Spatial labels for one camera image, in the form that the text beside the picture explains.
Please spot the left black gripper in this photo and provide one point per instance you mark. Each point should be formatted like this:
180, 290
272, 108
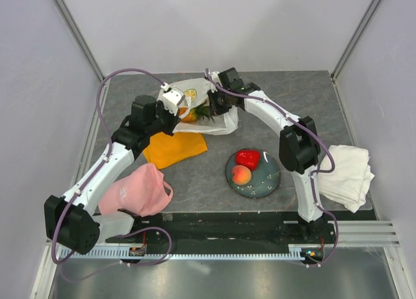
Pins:
174, 119

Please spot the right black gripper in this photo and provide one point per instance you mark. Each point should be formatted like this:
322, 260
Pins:
215, 109

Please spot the fake fruit green leaves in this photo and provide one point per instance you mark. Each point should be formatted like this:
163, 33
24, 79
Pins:
199, 113

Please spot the white plastic bag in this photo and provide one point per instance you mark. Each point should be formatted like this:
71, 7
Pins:
190, 99

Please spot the fake red bell pepper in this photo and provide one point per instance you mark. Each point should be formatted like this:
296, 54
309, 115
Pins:
248, 157

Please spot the fake peach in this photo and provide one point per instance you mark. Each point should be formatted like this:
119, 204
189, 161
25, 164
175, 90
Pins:
241, 175

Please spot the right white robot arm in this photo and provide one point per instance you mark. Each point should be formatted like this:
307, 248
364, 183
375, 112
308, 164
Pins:
299, 146

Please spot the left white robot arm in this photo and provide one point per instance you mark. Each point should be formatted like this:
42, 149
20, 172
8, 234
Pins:
70, 219

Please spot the orange cloth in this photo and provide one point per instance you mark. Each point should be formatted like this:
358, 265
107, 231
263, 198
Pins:
164, 150

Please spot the pink cap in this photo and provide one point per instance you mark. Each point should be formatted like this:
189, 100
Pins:
144, 193

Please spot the white folded towel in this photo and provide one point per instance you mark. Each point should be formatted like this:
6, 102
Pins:
350, 182

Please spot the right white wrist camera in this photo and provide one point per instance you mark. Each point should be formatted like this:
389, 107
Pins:
212, 77

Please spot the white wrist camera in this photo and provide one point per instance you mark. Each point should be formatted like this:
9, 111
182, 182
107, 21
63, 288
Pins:
171, 98
212, 77

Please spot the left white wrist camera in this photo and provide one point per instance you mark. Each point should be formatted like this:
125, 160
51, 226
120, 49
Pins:
171, 98

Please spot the slotted cable duct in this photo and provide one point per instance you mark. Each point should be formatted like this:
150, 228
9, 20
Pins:
134, 253

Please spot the left aluminium frame post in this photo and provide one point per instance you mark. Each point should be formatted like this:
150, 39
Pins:
77, 35

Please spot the aluminium frame post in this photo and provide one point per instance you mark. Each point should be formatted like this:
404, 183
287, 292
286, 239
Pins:
77, 35
359, 31

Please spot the right aluminium frame post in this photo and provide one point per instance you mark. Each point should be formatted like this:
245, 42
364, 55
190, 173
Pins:
359, 31

